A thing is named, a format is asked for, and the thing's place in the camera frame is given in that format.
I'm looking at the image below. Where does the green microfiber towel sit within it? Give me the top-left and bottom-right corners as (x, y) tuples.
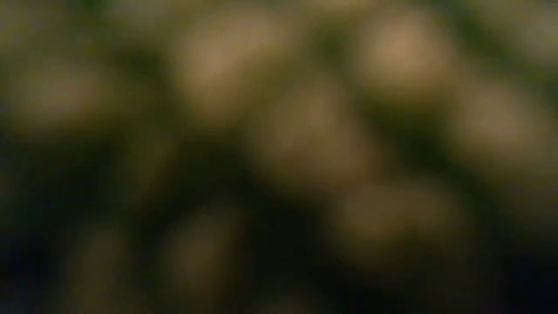
(0, 0), (558, 314)

